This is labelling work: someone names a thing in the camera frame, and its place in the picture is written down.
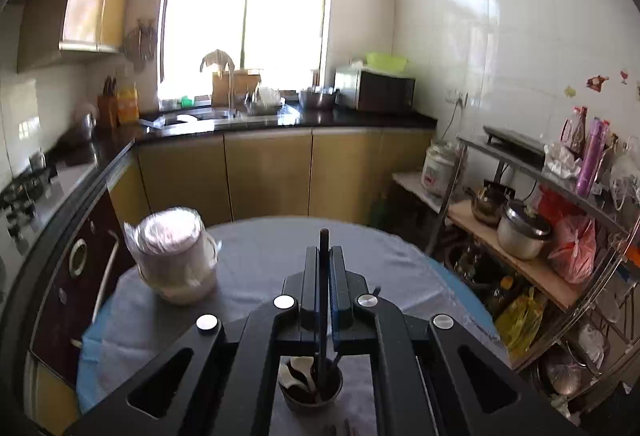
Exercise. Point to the black kitchen countertop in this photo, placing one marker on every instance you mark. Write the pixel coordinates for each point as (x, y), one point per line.
(350, 118)

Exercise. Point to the clear plastic bag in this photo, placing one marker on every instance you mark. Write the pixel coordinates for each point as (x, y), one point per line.
(625, 181)

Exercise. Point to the white pot in plastic wrap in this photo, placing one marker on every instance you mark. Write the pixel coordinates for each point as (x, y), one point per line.
(175, 266)

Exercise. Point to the steel sink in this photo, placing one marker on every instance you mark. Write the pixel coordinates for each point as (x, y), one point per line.
(200, 116)

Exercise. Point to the dark red built-in oven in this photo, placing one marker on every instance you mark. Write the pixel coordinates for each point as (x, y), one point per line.
(75, 276)

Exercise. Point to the wine glass wall sticker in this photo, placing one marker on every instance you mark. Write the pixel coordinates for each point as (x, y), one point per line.
(624, 75)

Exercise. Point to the metal shelf rack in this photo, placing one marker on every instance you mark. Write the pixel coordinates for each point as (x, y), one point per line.
(530, 276)

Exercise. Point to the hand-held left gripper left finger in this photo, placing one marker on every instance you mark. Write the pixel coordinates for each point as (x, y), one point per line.
(312, 286)

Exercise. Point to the yellow oil bottle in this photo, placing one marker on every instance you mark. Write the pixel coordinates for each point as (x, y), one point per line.
(128, 105)

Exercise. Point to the brown cardboard box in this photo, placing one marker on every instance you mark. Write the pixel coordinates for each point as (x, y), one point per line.
(245, 88)

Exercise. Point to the black induction cooker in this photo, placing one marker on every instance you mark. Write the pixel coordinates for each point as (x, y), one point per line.
(515, 140)

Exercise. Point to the white rice cooker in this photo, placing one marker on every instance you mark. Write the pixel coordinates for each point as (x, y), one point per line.
(439, 170)

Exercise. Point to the yellow plastic bag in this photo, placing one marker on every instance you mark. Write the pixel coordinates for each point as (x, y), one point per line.
(522, 323)

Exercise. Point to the wall power socket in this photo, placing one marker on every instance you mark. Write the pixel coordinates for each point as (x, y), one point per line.
(456, 98)

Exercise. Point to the dark oil bottle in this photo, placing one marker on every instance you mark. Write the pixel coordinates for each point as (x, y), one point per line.
(500, 296)

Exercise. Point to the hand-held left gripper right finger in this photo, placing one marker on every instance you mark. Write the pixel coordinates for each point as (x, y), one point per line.
(339, 286)

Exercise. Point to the black gas stove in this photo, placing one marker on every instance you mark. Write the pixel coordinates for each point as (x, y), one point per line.
(25, 196)

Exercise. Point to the purple thermos bottle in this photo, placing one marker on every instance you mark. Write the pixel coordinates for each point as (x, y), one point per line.
(590, 160)

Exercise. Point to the white ceramic spoon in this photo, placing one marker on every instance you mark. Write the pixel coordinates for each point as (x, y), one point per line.
(290, 380)
(301, 362)

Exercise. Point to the round table with grey cloth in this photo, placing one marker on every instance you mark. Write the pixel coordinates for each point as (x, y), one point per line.
(260, 256)

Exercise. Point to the blue under cloth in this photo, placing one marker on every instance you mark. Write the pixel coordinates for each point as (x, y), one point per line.
(90, 366)

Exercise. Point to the small steel pot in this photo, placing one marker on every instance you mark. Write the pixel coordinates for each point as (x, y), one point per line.
(485, 208)

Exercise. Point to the kitchen window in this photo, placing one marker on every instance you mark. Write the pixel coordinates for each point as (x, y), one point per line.
(250, 15)

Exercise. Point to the black microwave oven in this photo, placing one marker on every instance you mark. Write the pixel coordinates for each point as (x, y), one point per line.
(380, 90)

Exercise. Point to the red wall sticker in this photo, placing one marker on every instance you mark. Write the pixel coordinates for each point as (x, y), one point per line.
(597, 82)

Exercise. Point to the brown sauce bottle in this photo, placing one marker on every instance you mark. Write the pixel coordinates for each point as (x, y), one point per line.
(576, 130)

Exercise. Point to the wooden knife block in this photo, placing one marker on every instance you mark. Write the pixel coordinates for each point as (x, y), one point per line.
(107, 108)

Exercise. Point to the white crumpled plastic bag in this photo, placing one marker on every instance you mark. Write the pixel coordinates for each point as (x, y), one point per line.
(562, 163)

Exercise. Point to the steel mixing bowl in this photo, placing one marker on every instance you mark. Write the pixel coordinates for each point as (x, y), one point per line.
(317, 99)

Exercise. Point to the steel pot with lid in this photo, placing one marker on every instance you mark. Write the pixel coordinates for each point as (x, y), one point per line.
(522, 233)

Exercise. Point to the dark metal utensil holder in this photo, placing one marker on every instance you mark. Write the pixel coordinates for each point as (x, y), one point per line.
(300, 403)

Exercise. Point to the green plastic basin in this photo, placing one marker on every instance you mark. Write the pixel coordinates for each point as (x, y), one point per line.
(386, 61)

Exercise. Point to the dark chopstick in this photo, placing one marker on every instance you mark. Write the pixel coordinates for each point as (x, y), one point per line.
(324, 238)

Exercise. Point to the grey rag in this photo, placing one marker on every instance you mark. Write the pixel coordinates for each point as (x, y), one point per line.
(217, 58)

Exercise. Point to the steel faucet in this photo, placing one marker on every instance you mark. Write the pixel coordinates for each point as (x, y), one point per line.
(231, 90)

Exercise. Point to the white dishes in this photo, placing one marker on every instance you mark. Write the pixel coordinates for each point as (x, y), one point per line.
(265, 99)

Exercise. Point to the red plastic bag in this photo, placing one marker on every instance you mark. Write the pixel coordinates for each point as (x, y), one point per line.
(575, 251)

